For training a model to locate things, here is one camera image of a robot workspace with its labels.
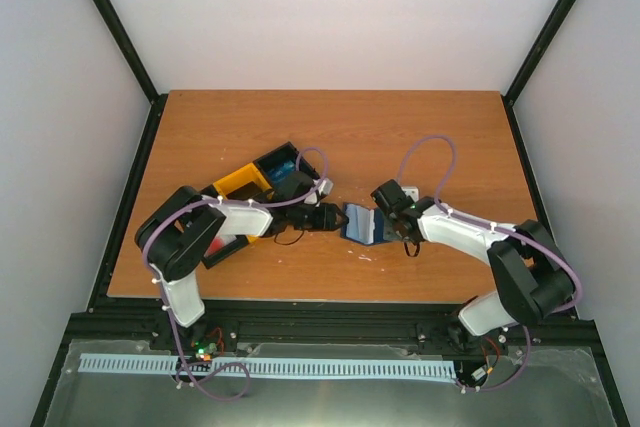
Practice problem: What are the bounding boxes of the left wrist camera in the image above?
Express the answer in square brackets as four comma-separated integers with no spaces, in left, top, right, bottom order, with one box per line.
[304,178,333,206]

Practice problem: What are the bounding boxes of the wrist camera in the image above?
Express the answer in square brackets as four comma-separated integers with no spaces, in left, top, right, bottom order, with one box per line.
[304,178,333,206]
[401,186,420,203]

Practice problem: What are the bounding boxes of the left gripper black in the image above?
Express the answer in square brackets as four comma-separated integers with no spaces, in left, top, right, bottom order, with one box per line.
[288,202,348,232]

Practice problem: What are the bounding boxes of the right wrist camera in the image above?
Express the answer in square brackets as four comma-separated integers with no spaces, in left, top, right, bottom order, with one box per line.
[401,186,420,203]

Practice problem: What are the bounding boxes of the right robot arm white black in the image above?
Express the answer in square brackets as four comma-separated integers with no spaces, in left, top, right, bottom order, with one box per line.
[372,180,582,337]

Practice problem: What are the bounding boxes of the red white card stack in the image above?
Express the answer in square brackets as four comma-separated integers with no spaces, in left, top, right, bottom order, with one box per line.
[206,235,237,256]

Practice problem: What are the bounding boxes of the light blue cable duct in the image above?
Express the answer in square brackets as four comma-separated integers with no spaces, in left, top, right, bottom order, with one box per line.
[77,353,456,383]

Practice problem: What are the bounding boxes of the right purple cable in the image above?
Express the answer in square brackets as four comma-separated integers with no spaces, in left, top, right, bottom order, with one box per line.
[398,135,585,396]

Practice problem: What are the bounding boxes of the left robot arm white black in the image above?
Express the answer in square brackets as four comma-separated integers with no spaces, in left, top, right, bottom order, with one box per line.
[135,171,349,350]

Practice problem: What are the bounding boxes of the blue leather card holder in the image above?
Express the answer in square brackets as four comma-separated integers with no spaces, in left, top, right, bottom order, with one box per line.
[340,203,401,246]

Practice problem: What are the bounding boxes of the black aluminium frame rail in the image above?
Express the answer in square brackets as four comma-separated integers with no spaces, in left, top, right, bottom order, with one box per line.
[63,299,603,359]

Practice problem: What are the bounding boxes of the left frame post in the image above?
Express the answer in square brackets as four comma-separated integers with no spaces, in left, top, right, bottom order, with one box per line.
[62,0,161,101]

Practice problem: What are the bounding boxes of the black bin with red cards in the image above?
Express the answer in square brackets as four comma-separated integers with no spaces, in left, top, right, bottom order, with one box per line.
[202,182,260,269]

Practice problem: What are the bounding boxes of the blue card stack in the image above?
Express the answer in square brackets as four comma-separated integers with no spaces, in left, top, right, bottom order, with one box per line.
[266,160,296,187]

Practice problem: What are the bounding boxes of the right frame post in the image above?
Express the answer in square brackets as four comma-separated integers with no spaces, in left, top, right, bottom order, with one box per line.
[502,0,611,101]

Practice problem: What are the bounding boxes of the frame post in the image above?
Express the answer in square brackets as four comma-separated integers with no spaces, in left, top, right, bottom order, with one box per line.
[502,0,611,101]
[62,0,161,101]

